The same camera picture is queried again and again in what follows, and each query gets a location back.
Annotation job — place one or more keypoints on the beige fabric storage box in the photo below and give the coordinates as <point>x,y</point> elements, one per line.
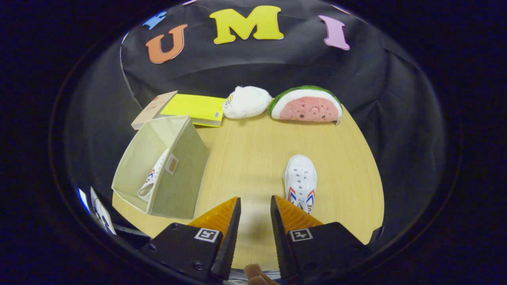
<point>182,174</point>

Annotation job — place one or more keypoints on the beige book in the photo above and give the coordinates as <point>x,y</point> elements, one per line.
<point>152,111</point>

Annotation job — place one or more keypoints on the black backdrop cloth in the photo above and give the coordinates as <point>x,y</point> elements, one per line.
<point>257,67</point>

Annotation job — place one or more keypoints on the white printed sheet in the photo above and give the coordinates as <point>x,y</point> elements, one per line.
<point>101,213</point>

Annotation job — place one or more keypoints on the yellow book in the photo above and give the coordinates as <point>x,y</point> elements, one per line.
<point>194,109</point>

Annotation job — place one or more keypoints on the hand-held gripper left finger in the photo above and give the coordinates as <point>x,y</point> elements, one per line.
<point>227,253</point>

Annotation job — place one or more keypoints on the white plush toy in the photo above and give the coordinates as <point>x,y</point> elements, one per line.
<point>247,103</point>

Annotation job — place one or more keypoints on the watermelon slice plush toy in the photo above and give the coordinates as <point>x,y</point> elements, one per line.
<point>307,107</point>

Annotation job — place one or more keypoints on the white canvas shoe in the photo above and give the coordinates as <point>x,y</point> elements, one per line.
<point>152,180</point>
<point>301,178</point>

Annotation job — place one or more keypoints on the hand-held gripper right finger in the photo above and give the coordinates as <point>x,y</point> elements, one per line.
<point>283,249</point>

